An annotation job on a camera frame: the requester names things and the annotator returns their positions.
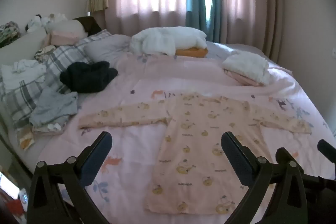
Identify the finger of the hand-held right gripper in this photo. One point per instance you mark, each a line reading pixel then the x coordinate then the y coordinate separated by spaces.
pixel 326 149
pixel 283 155

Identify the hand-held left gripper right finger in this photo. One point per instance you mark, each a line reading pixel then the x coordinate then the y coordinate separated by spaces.
pixel 236 158

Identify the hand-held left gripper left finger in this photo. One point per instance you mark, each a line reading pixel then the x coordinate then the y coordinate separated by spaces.
pixel 95 161

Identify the pink bear-print baby shirt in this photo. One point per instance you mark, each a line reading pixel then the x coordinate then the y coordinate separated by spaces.
pixel 189 148

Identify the white crumpled clothes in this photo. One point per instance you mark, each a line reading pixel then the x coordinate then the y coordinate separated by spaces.
pixel 23 74

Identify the pink animal-print bed sheet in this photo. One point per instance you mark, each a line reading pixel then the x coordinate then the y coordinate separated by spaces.
pixel 131 140

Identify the grey garment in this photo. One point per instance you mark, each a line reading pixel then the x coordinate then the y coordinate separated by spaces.
pixel 52 108

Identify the orange and white small cloth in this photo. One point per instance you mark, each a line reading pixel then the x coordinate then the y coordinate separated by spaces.
pixel 26 141

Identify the pink folded garment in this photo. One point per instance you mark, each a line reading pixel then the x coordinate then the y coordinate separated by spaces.
pixel 240 79

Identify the white device with blue light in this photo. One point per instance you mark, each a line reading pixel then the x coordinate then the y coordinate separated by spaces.
pixel 23 197

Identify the black garment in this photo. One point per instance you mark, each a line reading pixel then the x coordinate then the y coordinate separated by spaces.
pixel 86 77

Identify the white folded fleece garment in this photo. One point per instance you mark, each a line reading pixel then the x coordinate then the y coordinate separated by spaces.
pixel 246 64

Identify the red object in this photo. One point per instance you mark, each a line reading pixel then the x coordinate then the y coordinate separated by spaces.
pixel 11 209

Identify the grey plaid pillow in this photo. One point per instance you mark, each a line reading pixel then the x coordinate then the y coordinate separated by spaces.
pixel 65 54

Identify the light grey pillow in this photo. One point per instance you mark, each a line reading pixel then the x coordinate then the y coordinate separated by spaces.
pixel 107 48

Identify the orange cushion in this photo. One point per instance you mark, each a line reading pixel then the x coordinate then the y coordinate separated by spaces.
pixel 191 52

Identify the dark floral cloth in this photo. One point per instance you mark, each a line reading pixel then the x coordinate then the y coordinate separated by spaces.
pixel 44 52

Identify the pink folded cloth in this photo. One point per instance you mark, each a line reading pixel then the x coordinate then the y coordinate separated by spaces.
pixel 63 38

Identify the dark brown cloth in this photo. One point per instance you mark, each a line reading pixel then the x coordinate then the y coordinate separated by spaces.
pixel 90 24

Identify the white plush pillow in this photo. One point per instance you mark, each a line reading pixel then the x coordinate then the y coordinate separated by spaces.
pixel 65 27

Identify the white bolster pillow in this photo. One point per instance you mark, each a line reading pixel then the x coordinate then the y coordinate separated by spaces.
pixel 21 45

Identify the white fluffy blanket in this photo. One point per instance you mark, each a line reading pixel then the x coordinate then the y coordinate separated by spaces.
pixel 162 40

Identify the white plush toy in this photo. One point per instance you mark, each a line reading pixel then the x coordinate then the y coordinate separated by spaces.
pixel 56 18

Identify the panda plush toy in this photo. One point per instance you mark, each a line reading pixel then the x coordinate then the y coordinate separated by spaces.
pixel 34 22

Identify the floral patterned bag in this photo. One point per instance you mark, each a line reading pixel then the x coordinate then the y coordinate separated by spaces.
pixel 9 33

